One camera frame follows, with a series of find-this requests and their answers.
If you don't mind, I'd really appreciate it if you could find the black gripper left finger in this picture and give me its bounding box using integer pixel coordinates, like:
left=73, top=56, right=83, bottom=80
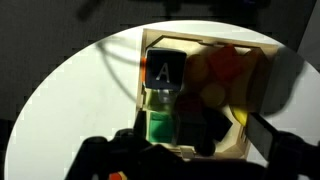
left=133, top=109, right=148, bottom=141

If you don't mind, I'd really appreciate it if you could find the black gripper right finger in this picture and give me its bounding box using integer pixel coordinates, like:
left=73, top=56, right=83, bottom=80
left=245, top=112, right=282, bottom=168

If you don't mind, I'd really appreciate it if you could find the wooden tray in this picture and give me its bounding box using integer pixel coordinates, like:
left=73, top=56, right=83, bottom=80
left=135, top=27, right=280, bottom=161

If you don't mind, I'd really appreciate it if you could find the green toy block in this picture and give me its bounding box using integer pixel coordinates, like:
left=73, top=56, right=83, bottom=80
left=146, top=111, right=176, bottom=145

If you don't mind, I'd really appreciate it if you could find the blue toy block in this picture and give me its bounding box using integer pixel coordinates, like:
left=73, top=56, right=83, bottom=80
left=207, top=107, right=234, bottom=143

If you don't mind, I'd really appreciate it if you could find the dark grey cube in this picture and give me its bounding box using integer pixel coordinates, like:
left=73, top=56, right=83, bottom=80
left=174, top=111, right=210, bottom=148

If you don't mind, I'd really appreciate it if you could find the yellow toy banana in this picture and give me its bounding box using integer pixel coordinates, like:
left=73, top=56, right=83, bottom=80
left=229, top=49, right=270, bottom=127

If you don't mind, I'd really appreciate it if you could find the dark red toy apple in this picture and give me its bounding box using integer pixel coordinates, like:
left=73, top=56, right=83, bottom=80
left=195, top=139, right=216, bottom=158

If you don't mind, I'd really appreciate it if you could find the black letter A cube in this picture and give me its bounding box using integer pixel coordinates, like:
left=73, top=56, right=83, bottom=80
left=140, top=47, right=188, bottom=92

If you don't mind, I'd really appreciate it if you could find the yellow toy ball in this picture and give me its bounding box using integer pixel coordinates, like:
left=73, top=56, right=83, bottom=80
left=200, top=82, right=227, bottom=108

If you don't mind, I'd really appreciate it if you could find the yellow orange toy fruit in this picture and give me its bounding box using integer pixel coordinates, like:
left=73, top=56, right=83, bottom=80
left=184, top=54, right=210, bottom=83

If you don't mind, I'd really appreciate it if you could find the red orange toy block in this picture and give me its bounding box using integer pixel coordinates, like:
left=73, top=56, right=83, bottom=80
left=208, top=44, right=245, bottom=83

